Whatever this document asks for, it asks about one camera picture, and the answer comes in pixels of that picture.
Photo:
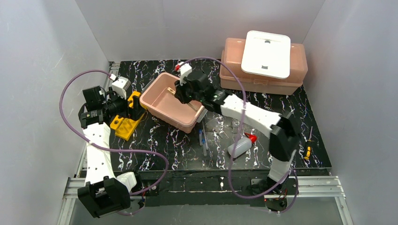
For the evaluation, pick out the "aluminium frame rail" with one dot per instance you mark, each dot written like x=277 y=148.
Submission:
x=96 y=193

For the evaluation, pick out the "blue capped plastic pipette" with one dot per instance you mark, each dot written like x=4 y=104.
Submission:
x=200 y=137

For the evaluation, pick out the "pink plastic bin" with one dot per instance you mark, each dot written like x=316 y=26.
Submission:
x=162 y=104

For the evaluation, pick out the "yellow test tube rack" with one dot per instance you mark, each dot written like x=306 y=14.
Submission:
x=125 y=127

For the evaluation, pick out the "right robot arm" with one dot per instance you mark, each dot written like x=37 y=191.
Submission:
x=281 y=129

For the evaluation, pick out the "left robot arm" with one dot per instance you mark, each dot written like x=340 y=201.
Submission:
x=96 y=102

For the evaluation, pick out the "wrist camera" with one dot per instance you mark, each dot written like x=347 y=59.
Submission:
x=120 y=86
x=184 y=69

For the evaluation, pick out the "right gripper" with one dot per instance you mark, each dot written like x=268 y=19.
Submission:
x=181 y=92

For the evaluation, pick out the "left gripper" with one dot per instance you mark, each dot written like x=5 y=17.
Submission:
x=125 y=103

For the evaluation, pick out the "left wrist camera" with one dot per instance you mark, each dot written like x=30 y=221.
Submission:
x=120 y=86

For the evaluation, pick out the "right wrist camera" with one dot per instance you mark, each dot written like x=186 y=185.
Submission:
x=184 y=69

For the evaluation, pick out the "white rectangular lid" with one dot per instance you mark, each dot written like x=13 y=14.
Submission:
x=267 y=54

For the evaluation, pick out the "white squeeze bottle red cap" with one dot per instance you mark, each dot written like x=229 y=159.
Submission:
x=243 y=145

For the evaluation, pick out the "wooden stick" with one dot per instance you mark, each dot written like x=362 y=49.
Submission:
x=171 y=90

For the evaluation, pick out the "yellow handled screwdriver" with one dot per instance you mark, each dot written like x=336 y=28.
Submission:
x=308 y=146

